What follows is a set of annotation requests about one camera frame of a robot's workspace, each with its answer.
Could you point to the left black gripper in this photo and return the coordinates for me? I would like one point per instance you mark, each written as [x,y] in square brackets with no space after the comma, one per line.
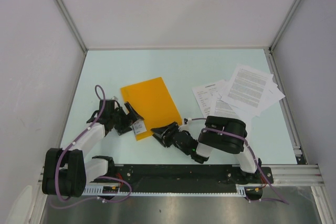
[129,119]

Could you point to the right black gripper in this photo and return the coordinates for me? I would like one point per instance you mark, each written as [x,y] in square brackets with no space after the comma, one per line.
[161,134]

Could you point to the orange plastic folder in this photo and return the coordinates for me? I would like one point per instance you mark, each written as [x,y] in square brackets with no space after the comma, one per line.
[151,100]

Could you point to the printed paper sheet front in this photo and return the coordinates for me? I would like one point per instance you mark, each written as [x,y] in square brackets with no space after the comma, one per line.
[222,109]

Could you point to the printed paper sheet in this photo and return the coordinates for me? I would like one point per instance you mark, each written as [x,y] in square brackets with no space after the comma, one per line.
[247,88]
[222,109]

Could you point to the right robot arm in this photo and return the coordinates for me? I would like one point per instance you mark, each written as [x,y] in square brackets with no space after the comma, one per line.
[228,135]

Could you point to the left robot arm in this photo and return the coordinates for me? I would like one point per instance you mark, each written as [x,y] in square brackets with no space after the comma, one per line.
[66,172]

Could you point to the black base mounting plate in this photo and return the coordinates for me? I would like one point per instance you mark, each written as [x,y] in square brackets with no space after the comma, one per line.
[185,179]

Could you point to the printed paper sheet top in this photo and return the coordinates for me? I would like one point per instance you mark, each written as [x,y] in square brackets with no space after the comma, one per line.
[247,88]

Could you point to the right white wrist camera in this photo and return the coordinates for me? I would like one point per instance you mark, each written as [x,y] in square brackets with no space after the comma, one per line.
[185,124]

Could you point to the left aluminium corner post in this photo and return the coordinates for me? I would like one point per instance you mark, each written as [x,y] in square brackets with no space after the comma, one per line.
[71,24]

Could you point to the aluminium corner post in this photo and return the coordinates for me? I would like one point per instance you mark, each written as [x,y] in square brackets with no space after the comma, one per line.
[290,14]
[71,24]

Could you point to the aluminium frame rail front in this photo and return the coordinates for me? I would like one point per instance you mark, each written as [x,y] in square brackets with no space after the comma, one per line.
[288,174]

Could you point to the right aluminium corner post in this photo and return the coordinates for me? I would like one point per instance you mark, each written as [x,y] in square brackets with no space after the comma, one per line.
[290,14]

